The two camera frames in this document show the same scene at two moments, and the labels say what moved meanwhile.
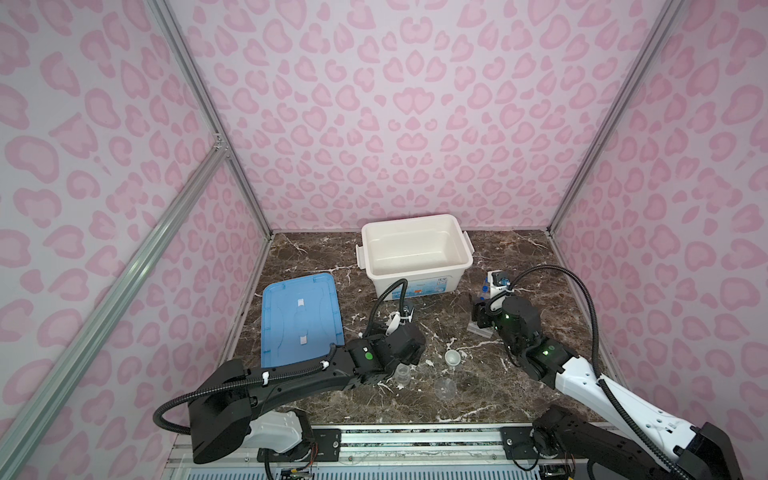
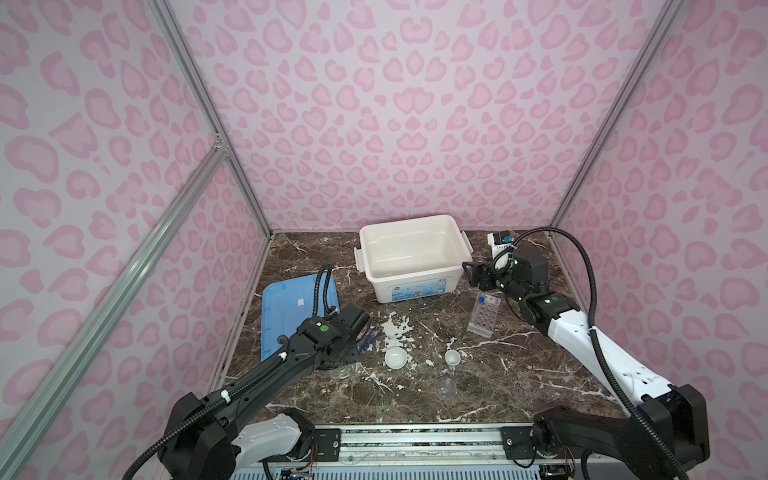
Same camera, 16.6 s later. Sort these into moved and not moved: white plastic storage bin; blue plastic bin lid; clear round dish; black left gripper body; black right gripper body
Moved: black left gripper body; black right gripper body
Not moved: white plastic storage bin; clear round dish; blue plastic bin lid
